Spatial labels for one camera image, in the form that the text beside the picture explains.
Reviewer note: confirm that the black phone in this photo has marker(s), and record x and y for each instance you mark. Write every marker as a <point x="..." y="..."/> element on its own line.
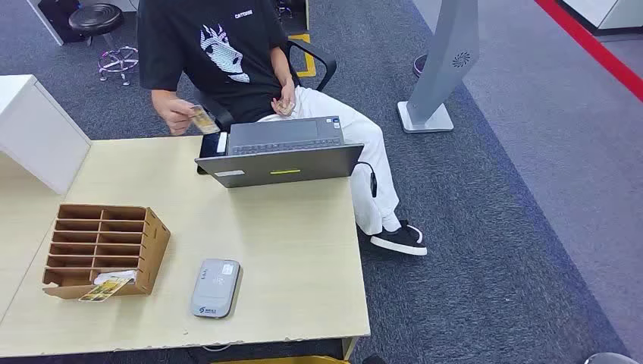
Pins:
<point x="208" y="145"/>

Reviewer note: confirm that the person's left forearm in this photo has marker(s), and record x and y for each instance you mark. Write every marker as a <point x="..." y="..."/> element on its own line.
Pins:
<point x="282" y="65"/>

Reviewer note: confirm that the black round stool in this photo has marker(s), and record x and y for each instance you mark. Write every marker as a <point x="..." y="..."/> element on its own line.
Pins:
<point x="95" y="19"/>

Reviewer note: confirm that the small stack of cards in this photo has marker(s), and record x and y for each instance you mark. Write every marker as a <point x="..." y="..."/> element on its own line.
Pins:
<point x="286" y="107"/>

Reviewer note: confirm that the yellow printed room key card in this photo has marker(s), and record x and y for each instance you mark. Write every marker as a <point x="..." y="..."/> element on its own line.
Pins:
<point x="103" y="290"/>

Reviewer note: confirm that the grey kiosk stand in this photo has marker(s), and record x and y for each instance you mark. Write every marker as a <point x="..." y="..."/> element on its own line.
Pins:
<point x="447" y="50"/>

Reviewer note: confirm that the person's right forearm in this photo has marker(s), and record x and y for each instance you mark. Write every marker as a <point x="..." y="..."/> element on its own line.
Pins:
<point x="164" y="96"/>

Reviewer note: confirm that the black cabinet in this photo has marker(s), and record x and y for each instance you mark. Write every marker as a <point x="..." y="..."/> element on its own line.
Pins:
<point x="55" y="17"/>

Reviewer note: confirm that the dark round base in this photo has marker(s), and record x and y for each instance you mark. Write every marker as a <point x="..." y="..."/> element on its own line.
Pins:
<point x="419" y="65"/>

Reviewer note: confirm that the person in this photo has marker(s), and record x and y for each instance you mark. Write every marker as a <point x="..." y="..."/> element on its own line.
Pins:
<point x="226" y="30"/>

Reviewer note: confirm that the small white card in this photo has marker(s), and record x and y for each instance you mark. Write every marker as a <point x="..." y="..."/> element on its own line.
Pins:
<point x="221" y="143"/>

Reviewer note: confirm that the black shoe white sole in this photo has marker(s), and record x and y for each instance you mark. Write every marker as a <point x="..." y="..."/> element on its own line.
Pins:
<point x="399" y="241"/>

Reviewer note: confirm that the person's right hand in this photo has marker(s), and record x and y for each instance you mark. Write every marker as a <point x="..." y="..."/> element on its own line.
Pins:
<point x="178" y="115"/>

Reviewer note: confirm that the tan ID card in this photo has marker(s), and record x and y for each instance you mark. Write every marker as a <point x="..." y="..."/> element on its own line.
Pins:
<point x="206" y="121"/>

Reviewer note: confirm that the white cabinet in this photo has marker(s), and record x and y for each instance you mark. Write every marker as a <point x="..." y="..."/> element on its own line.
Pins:
<point x="40" y="135"/>

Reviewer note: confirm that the grey card reader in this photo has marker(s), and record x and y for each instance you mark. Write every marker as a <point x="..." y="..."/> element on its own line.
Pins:
<point x="215" y="289"/>

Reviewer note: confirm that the white card sleeve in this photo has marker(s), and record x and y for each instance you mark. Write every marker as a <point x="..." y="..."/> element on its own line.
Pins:
<point x="118" y="275"/>

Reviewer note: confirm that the brown slotted card organizer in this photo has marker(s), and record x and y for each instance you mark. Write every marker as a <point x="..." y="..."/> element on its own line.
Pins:
<point x="155" y="246"/>

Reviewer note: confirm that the white panel edge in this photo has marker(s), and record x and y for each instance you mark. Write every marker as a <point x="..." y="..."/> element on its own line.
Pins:
<point x="46" y="22"/>

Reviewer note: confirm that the grey laptop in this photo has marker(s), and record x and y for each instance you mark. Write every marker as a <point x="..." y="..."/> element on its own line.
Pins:
<point x="281" y="171"/>

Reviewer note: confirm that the person's left hand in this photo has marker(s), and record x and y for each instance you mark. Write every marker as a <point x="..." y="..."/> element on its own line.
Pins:
<point x="282" y="98"/>

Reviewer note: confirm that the white furniture unit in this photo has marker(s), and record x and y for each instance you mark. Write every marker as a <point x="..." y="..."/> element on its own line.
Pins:
<point x="603" y="12"/>

